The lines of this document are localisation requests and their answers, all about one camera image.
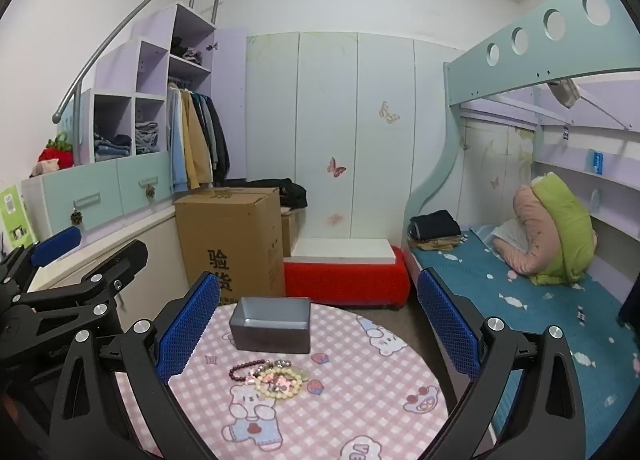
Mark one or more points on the folded tan clothes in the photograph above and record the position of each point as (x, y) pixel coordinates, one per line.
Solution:
(435, 244)

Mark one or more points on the teal printed bed sheet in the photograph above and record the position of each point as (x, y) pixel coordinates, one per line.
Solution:
(525, 300)

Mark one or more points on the grey metal box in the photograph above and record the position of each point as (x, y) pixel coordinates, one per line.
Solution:
(270, 335)

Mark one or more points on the pale pink butterfly sticker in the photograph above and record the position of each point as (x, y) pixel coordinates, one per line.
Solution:
(334, 219)

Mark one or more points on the small butterfly sticker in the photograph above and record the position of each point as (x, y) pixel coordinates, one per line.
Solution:
(495, 183)

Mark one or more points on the pink plush toy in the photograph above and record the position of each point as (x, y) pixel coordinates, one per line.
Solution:
(45, 167)

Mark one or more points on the green and white box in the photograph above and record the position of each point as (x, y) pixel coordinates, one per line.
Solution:
(12, 215)

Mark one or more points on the strawberry plush toy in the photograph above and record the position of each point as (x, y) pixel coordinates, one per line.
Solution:
(56, 153)

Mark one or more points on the light blue hanging garment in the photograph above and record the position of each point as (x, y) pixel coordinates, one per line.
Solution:
(176, 140)

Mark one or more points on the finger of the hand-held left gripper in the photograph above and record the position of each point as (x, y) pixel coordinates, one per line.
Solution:
(120, 265)
(55, 244)

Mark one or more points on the mint bunk bed frame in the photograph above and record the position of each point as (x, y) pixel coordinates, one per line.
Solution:
(500, 70)

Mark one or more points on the black clothing heap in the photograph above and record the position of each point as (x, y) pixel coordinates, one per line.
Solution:
(295, 195)

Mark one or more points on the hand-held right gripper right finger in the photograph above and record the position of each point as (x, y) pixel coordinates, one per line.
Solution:
(447, 327)

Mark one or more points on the white pillow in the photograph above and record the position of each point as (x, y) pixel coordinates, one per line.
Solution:
(510, 235)

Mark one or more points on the folded dark clothes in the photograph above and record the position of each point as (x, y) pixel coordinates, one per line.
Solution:
(434, 225)

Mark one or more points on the small cardboard box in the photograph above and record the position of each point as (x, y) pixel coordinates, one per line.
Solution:
(289, 235)

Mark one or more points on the large cardboard box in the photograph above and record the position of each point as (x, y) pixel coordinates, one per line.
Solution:
(230, 240)

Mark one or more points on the pinecone drawer pendant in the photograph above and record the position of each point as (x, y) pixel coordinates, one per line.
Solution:
(150, 192)
(76, 217)

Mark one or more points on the pink and green folded quilt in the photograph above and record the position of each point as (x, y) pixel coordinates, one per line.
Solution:
(560, 230)

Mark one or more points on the dark clothes in shelf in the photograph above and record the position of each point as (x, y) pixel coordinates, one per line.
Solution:
(185, 51)

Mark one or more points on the mustard hanging jacket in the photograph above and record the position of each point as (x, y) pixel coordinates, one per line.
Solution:
(195, 150)

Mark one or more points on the grey clip lamp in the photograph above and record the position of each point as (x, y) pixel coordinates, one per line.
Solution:
(564, 93)

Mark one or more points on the purple stair shelf cabinet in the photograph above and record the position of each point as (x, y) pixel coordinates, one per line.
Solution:
(150, 65)

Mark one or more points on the pink checkered tablecloth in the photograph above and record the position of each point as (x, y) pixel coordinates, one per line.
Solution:
(350, 380)

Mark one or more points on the folded grey jeans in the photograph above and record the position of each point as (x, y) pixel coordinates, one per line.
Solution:
(146, 138)

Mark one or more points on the cream low cabinet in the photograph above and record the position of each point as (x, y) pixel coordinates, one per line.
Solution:
(150, 235)

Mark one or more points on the folded blue jeans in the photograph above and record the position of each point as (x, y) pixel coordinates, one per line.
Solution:
(112, 145)

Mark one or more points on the white wardrobe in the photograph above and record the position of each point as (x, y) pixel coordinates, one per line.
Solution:
(325, 115)

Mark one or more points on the dark cloth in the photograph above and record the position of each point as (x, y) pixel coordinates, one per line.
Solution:
(630, 305)

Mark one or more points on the tan butterfly sticker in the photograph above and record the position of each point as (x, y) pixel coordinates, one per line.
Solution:
(388, 113)

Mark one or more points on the grey metal handrail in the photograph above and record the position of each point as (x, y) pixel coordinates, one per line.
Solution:
(125, 25)

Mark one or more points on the red storage bench white top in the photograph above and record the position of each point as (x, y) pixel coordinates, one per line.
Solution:
(345, 285)

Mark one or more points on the mint drawer cabinet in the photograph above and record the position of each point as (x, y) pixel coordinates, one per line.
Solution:
(110, 185)

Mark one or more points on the dark hanging jackets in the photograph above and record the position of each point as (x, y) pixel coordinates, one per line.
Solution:
(217, 140)

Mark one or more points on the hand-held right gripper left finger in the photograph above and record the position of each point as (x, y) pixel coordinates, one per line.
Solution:
(190, 327)

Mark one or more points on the small blue shelf item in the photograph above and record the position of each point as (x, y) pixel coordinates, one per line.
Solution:
(597, 162)

